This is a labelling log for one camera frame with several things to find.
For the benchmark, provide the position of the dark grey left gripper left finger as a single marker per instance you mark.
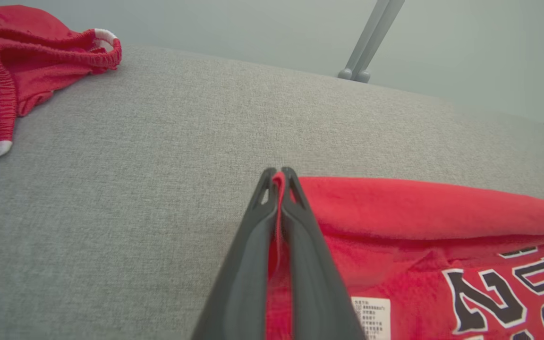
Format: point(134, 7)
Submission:
point(248, 274)

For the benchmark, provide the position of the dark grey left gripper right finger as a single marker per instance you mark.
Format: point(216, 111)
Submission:
point(312, 274)

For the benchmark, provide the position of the red white jersey shirt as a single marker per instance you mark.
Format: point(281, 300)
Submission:
point(418, 212)

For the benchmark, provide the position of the red shorts white trim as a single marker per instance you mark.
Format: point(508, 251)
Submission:
point(40, 56)

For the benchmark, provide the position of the grey double partition post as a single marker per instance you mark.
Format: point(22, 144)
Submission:
point(371, 42)

